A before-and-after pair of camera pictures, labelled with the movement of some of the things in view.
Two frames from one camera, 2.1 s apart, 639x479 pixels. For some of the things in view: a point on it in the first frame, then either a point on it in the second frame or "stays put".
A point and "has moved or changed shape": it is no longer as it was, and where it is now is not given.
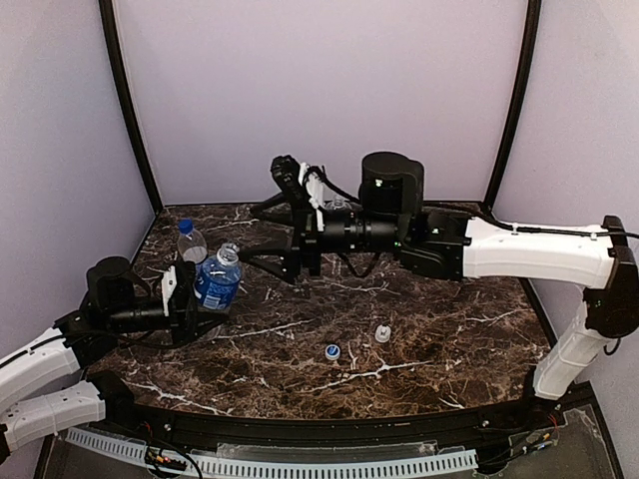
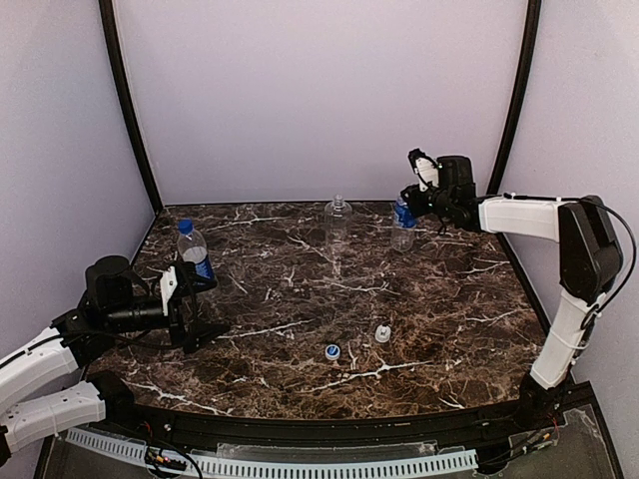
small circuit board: x=152 y=457 stays put
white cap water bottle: x=219 y=278 has moved or changed shape
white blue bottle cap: x=332 y=351 stays put
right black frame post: x=532 y=34 stays put
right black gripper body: x=307 y=239 → x=419 y=203
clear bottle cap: x=382 y=333 stays put
